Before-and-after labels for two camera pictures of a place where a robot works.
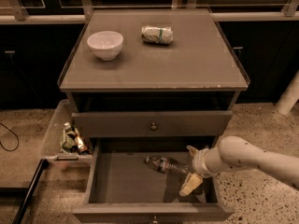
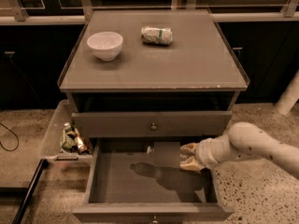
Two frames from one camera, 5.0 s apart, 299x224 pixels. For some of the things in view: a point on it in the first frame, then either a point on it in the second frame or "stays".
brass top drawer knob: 153,127 stays
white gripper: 198,162 -> 204,153
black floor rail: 44,163 stays
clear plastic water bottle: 166,164 -> 150,150
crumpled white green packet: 157,35 stays
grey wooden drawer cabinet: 147,85 stays
